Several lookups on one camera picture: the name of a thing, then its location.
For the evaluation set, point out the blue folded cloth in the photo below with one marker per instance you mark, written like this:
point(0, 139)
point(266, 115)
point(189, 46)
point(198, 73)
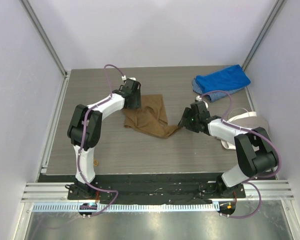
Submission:
point(228, 79)

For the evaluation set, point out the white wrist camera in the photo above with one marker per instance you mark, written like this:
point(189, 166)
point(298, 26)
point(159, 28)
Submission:
point(124, 78)
point(200, 99)

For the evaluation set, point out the right aluminium frame post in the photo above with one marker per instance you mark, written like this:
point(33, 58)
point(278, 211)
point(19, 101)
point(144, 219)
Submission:
point(269, 21)

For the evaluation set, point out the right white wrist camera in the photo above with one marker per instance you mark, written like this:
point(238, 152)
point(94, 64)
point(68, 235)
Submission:
point(200, 99)

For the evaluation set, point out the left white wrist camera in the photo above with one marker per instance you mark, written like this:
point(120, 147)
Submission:
point(124, 78)

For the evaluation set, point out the aluminium frame post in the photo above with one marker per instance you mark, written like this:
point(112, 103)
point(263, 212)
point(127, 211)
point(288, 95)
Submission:
point(269, 21)
point(43, 35)

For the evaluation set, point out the slotted white cable duct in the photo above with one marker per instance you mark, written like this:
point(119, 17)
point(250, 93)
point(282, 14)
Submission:
point(43, 207)

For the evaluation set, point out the brown cloth napkin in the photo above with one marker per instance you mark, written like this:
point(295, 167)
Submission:
point(151, 118)

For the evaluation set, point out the left aluminium frame post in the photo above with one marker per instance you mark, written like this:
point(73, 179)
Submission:
point(43, 35)

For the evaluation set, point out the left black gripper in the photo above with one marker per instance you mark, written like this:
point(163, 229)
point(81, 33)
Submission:
point(136, 104)

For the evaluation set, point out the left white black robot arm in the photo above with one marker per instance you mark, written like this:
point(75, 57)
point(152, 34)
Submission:
point(84, 132)

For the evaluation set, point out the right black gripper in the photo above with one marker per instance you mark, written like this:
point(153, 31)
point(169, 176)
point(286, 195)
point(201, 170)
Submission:
point(187, 114)

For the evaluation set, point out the front aluminium rail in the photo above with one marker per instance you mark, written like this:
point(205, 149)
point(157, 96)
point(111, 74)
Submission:
point(56, 192)

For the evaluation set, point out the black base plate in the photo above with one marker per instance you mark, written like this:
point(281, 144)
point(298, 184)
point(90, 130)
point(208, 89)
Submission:
point(148, 189)

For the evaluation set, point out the blue white checkered cloth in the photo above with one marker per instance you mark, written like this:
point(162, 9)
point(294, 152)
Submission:
point(212, 97)

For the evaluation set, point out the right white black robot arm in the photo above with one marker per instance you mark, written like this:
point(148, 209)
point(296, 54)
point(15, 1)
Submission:
point(254, 151)

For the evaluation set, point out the grey white cap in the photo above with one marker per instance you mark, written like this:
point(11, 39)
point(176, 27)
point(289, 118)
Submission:
point(247, 119)

